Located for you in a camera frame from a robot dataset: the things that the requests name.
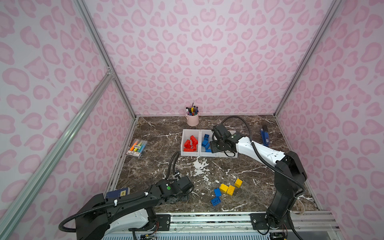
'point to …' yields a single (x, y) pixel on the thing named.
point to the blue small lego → (217, 192)
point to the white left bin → (186, 134)
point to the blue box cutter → (265, 135)
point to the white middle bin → (203, 153)
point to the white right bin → (225, 154)
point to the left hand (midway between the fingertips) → (185, 192)
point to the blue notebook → (118, 193)
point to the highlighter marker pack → (137, 147)
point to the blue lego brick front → (204, 143)
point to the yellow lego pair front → (229, 190)
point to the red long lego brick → (194, 141)
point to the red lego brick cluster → (187, 146)
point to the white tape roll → (299, 208)
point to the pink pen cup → (193, 120)
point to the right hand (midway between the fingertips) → (215, 145)
